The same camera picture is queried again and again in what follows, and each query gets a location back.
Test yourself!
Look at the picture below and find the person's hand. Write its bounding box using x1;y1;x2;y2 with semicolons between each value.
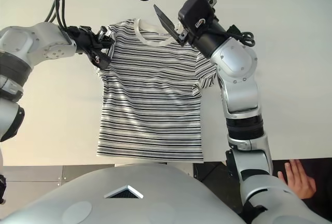
277;159;317;200

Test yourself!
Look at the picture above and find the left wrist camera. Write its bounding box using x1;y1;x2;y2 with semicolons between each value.
88;48;112;71

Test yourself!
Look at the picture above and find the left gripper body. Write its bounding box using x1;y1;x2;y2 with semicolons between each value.
67;25;116;54

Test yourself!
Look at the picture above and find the striped T-shirt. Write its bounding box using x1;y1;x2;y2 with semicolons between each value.
95;18;217;163

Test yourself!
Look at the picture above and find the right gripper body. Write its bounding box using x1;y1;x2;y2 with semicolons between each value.
177;0;232;59

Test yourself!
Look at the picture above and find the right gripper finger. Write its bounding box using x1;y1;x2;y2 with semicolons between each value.
153;4;180;40

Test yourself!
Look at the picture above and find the robot body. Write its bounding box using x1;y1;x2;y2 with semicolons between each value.
0;163;332;224

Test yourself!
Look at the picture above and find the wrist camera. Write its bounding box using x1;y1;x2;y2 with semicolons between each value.
88;48;112;71
177;0;216;37

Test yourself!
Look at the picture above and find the black cable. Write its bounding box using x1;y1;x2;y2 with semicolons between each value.
227;25;257;48
45;0;68;30

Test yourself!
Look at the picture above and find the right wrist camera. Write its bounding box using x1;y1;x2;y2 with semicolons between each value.
177;0;216;37

